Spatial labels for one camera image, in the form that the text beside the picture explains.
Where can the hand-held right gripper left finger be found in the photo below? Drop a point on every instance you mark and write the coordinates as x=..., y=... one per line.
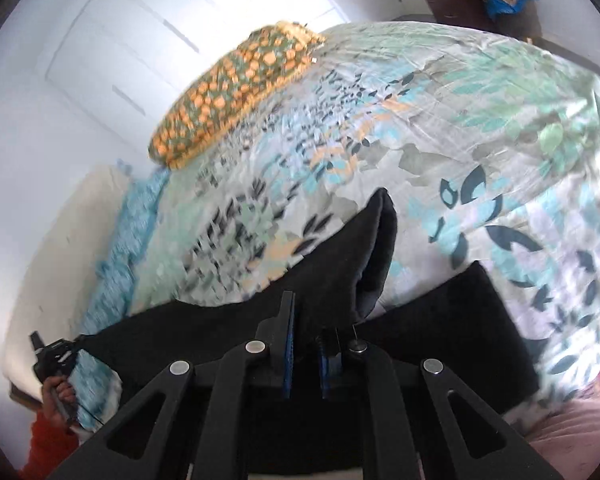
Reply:
x=289, y=350

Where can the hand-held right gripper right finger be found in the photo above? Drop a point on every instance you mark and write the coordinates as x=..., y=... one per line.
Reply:
x=325, y=370

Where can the black pants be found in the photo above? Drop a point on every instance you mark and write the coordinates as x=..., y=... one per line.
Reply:
x=340, y=270

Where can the person's left forearm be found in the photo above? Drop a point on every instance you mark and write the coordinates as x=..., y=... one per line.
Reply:
x=45, y=450

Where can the person's left hand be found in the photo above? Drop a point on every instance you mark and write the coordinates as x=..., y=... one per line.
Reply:
x=55, y=400

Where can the blue patterned pillow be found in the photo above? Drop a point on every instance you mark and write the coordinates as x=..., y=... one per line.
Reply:
x=95, y=390
x=130, y=240

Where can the cream padded headboard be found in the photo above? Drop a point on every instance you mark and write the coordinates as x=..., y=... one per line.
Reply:
x=55, y=270

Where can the orange floral folded quilt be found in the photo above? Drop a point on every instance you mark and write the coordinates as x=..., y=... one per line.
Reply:
x=230, y=95

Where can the floral leaf bed sheet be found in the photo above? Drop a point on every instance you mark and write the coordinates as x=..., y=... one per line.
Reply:
x=405, y=110

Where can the white wardrobe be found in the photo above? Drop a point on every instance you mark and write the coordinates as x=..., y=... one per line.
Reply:
x=130, y=35

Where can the dark stool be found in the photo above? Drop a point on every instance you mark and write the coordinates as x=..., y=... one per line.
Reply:
x=522, y=25

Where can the blue plastic bag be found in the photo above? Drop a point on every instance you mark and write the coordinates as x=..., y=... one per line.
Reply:
x=505, y=5

